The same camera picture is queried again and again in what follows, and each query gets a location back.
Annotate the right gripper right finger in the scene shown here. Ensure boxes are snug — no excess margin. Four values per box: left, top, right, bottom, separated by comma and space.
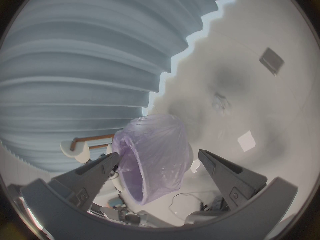
198, 149, 268, 211

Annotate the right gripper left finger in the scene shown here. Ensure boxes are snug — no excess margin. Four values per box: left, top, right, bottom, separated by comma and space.
49, 152, 120, 211

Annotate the purple plastic bag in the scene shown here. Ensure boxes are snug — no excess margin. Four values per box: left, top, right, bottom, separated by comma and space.
112, 113, 188, 206

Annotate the white trash bin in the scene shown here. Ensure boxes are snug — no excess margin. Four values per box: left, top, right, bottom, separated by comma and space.
112, 114, 195, 206

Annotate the wooden chair with white cushions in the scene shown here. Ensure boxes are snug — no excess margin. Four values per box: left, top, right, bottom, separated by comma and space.
60, 133, 116, 164

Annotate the clear crumpled wrapper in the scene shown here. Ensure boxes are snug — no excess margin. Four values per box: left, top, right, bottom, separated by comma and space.
212, 92, 232, 116

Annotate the white curtain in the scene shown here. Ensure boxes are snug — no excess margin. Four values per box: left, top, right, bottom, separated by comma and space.
0, 0, 253, 172

